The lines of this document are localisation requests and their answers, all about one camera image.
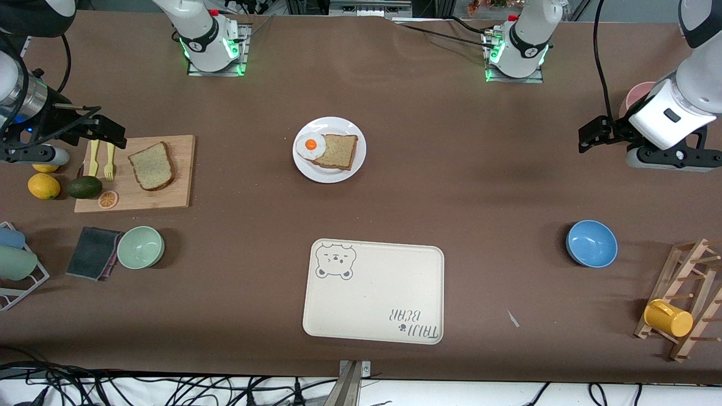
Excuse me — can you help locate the brown bread slice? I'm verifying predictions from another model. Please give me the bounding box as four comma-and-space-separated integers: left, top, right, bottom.
311, 134, 359, 171
127, 141, 175, 192

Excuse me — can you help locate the white round plate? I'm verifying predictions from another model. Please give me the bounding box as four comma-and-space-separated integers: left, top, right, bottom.
292, 116, 367, 184

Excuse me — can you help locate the pink bowl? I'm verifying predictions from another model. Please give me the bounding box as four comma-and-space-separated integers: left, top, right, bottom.
619, 82, 658, 120

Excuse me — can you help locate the dark green avocado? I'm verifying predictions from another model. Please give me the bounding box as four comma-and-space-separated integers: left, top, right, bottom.
67, 176, 103, 200

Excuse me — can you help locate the bamboo cutting board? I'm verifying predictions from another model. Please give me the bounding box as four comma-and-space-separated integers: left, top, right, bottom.
74, 134, 196, 214

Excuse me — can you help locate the blue bowl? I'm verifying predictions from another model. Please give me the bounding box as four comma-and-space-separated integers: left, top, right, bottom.
566, 220, 618, 268

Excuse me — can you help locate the mint green bowl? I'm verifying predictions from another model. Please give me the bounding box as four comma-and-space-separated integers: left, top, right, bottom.
117, 226, 165, 270

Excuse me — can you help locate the dark grey folded cloth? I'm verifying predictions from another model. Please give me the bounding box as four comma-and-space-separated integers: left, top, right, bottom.
66, 227, 124, 281

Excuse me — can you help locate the light blue cup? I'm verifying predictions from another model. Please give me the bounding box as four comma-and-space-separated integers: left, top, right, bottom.
0, 227, 27, 250

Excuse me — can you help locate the pale green cup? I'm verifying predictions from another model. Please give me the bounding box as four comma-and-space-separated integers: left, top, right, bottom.
0, 246, 38, 281

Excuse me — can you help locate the wooden cup drying rack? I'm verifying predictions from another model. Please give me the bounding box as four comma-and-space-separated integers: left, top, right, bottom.
634, 238, 722, 363

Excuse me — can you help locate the yellow plastic cup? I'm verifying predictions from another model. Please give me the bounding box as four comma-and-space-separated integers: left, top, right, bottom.
644, 299, 694, 338

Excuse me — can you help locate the toy fried egg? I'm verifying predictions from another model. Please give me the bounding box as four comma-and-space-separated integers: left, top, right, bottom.
296, 132, 327, 161

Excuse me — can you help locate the cream bear print tray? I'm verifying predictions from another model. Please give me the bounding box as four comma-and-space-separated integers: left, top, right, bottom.
302, 239, 445, 345

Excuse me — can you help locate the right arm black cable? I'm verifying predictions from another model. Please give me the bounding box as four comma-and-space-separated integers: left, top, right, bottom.
0, 34, 103, 156

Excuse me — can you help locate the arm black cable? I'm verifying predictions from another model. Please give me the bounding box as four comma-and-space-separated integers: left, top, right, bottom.
0, 34, 103, 156
592, 0, 618, 125

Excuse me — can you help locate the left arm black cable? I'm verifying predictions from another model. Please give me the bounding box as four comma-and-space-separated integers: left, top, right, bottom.
592, 0, 618, 125

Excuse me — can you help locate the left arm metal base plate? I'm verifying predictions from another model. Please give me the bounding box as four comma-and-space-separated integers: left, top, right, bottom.
483, 28, 545, 84

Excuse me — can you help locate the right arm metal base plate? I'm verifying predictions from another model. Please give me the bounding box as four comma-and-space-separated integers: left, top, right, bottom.
187, 24, 250, 77

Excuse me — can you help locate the white wire rack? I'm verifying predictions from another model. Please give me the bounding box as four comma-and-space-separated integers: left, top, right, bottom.
0, 222, 50, 312

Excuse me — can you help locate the black base power cable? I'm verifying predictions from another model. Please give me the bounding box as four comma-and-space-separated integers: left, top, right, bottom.
234, 14, 275, 46
389, 16, 497, 48

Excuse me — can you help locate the black floor cable bundle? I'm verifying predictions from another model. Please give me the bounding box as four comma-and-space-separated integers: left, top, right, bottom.
0, 361, 339, 406

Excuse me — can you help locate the aluminium frame profile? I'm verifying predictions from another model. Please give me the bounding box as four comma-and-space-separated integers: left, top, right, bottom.
285, 0, 446, 17

